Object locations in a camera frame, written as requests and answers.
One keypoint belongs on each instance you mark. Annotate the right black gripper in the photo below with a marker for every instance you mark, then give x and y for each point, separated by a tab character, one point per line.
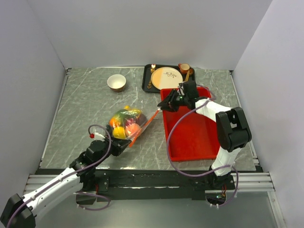
169	103

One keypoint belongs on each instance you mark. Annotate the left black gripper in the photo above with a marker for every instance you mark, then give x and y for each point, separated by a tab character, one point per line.
118	145

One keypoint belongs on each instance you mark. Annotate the yellow pear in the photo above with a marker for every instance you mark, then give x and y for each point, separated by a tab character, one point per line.
119	132

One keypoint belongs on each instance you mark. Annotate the green orange mango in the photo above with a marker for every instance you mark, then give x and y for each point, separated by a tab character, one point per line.
119	119

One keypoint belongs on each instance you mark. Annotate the peach fruit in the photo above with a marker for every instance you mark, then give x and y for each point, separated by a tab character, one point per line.
132	129

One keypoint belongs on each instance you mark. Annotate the clear zip top bag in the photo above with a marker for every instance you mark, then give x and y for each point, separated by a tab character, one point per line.
150	117

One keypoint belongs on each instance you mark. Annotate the dark purple passionfruit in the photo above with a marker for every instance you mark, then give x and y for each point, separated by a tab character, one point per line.
141	120

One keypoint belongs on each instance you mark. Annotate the red wrinkled fruit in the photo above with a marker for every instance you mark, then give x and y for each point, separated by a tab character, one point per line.
130	121

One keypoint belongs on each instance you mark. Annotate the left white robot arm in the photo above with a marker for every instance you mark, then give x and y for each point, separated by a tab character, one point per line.
25	211

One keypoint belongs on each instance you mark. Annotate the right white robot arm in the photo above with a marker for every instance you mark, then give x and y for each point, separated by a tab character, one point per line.
232	128

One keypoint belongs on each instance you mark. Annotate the orange white plate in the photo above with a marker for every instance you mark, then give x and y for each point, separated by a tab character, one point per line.
166	78

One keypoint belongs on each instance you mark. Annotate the black serving tray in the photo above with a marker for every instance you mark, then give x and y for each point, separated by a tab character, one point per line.
147	74

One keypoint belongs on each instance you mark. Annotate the gold spoon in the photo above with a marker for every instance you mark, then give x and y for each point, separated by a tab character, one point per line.
190	71

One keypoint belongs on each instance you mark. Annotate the small brown cup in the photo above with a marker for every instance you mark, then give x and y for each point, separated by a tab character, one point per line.
184	68

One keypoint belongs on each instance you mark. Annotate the gold fork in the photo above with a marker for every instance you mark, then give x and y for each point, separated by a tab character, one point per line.
152	69

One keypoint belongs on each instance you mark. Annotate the red plastic bin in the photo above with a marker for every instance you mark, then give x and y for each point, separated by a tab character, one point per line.
194	138

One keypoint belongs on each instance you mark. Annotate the white brown bowl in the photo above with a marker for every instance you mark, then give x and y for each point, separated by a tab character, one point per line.
116	82

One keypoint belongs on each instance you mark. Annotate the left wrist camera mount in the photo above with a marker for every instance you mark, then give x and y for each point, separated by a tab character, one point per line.
96	135

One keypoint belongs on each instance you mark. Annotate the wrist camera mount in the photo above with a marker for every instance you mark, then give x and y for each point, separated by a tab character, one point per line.
180	87
96	135

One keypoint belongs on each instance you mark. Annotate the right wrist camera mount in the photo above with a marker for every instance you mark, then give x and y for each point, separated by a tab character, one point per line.
180	87

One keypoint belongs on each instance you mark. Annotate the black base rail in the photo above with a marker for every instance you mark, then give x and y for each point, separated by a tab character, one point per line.
151	185

